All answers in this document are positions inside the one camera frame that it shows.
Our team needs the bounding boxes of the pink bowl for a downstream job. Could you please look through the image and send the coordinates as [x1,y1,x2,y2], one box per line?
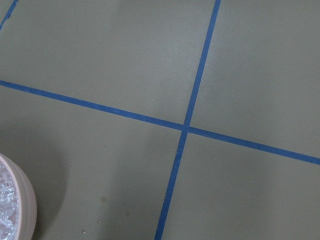
[0,154,37,240]

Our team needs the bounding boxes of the clear ice cubes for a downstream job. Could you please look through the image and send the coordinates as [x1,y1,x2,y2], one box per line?
[0,163,18,240]

